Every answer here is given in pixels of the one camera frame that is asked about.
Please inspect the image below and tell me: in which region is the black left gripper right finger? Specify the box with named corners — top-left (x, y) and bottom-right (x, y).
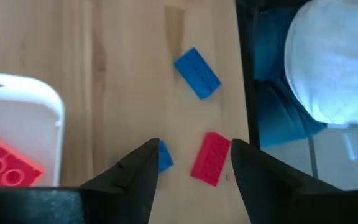
top-left (231, 139), bottom-right (358, 224)

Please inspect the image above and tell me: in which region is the red toy building block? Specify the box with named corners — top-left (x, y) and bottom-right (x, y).
top-left (190, 131), bottom-right (231, 187)

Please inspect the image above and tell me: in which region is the white plastic bin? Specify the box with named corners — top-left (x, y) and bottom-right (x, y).
top-left (0, 70), bottom-right (65, 187)

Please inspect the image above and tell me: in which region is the black aluminium table frame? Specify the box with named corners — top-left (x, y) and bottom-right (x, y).
top-left (234, 0), bottom-right (262, 150)

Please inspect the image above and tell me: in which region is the blue toy building block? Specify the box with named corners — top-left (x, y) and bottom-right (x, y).
top-left (173, 47), bottom-right (222, 100)
top-left (158, 139), bottom-right (175, 174)

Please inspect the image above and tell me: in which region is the person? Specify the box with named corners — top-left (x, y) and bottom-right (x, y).
top-left (253, 0), bottom-right (358, 149)

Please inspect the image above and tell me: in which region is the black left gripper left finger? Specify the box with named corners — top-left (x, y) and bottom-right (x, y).
top-left (81, 138), bottom-right (160, 224)

